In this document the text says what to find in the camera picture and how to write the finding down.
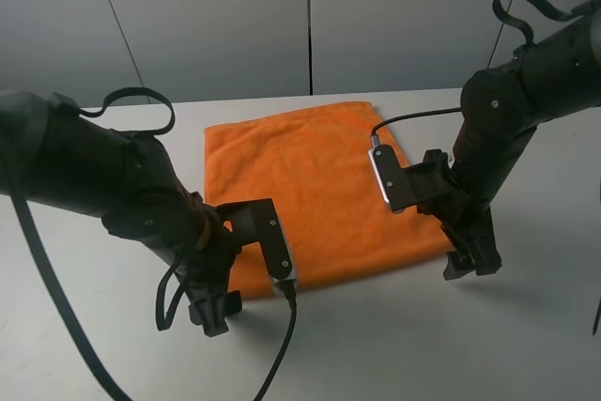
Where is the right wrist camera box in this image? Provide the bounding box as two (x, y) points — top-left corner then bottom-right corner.
(369, 134), (416, 214)

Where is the camera black cable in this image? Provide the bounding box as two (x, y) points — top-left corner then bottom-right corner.
(370, 107), (464, 148)
(253, 278), (300, 401)

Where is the orange microfibre towel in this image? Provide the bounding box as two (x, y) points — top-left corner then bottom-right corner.
(204, 101), (451, 290)

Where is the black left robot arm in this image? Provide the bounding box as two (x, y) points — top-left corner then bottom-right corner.
(1, 91), (291, 336)

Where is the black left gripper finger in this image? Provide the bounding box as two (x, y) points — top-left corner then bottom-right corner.
(224, 290), (242, 315)
(189, 300), (229, 336)

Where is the right camera black cable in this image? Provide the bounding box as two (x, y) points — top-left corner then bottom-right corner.
(370, 107), (464, 148)

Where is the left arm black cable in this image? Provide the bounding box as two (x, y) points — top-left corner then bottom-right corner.
(8, 193), (131, 401)

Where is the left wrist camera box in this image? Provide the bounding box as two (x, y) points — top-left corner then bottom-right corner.
(259, 210), (298, 301)

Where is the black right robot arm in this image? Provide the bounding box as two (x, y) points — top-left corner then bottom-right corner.
(405, 0), (600, 281)

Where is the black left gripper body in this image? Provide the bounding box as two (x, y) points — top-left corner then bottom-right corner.
(179, 201), (275, 304)

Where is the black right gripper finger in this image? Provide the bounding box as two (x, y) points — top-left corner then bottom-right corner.
(442, 251), (474, 281)
(465, 228), (501, 275)

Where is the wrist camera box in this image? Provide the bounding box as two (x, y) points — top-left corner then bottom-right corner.
(259, 210), (298, 301)
(369, 134), (416, 214)

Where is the left camera black cable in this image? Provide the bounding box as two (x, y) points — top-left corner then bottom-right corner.
(253, 278), (300, 401)

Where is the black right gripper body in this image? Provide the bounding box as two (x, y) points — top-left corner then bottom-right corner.
(406, 149), (493, 251)

